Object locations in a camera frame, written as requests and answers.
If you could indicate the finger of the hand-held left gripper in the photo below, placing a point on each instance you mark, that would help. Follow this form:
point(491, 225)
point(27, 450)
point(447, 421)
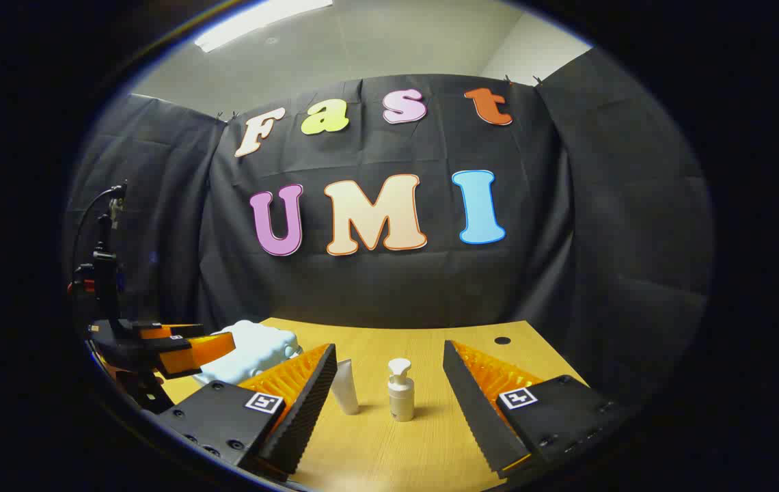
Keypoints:
point(178, 355)
point(164, 331)

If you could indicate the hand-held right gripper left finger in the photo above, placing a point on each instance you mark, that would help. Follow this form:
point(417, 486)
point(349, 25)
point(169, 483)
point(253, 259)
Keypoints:
point(307, 410)

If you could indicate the black backdrop cloth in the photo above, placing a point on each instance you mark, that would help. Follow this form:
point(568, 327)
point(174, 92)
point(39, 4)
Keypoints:
point(376, 287)

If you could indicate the white cream tube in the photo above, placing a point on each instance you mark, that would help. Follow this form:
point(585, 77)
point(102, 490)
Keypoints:
point(346, 393)

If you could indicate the white pump bottle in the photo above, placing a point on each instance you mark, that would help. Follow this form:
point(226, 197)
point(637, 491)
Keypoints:
point(401, 400)

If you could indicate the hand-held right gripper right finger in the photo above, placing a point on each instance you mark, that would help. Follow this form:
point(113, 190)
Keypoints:
point(475, 417)

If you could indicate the light blue suitcase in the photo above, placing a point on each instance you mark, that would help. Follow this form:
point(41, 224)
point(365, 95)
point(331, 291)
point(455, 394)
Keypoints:
point(253, 348)

